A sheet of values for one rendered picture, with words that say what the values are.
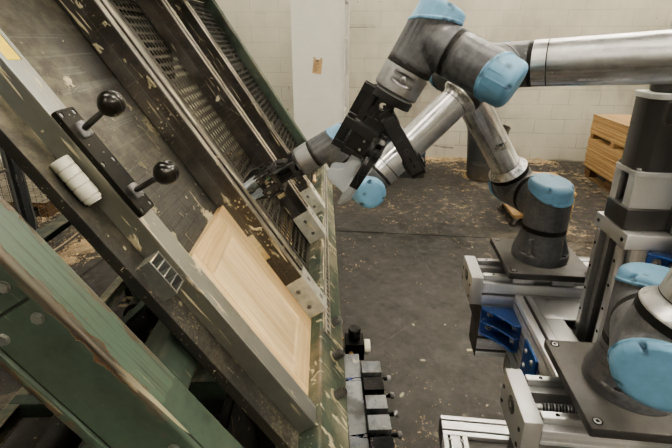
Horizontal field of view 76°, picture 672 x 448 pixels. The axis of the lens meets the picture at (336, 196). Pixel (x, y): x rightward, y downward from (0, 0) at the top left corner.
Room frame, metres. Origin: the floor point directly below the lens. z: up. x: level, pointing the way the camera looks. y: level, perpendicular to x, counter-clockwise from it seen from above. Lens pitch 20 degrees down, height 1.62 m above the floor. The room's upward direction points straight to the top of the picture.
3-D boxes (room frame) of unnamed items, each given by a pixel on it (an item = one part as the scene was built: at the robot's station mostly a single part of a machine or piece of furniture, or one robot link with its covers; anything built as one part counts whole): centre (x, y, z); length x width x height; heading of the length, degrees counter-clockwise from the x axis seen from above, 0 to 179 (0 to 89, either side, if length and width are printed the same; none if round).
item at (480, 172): (5.19, -1.85, 0.33); 0.52 x 0.51 x 0.65; 174
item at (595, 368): (0.62, -0.53, 1.09); 0.15 x 0.15 x 0.10
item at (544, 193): (1.12, -0.59, 1.20); 0.13 x 0.12 x 0.14; 14
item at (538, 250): (1.11, -0.59, 1.09); 0.15 x 0.15 x 0.10
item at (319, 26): (5.22, 0.16, 1.03); 0.61 x 0.58 x 2.05; 174
